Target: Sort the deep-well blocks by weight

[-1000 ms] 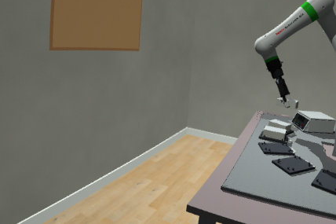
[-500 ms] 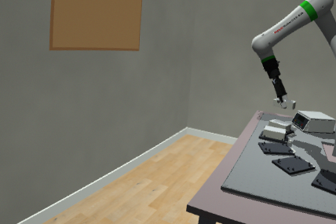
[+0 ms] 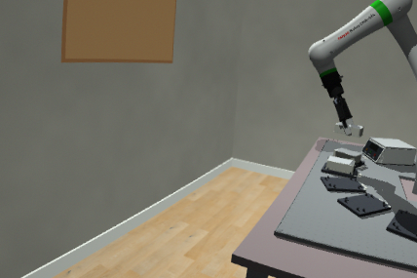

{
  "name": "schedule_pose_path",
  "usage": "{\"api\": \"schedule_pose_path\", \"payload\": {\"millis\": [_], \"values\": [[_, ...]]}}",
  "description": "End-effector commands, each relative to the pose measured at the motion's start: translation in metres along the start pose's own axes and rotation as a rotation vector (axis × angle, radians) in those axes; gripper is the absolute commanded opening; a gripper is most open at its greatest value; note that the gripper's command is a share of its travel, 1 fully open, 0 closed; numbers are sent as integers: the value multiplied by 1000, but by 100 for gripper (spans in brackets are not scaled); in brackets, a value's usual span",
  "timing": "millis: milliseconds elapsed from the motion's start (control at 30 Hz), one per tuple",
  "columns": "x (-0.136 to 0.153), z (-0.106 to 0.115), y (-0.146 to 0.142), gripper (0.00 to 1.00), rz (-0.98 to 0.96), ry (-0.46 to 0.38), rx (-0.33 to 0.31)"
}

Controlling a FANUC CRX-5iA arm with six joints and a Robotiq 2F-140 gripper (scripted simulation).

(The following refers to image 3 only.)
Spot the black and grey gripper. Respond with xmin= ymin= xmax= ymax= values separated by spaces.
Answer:
xmin=327 ymin=83 xmax=354 ymax=135

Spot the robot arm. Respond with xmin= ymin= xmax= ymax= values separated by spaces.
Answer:
xmin=309 ymin=0 xmax=417 ymax=89

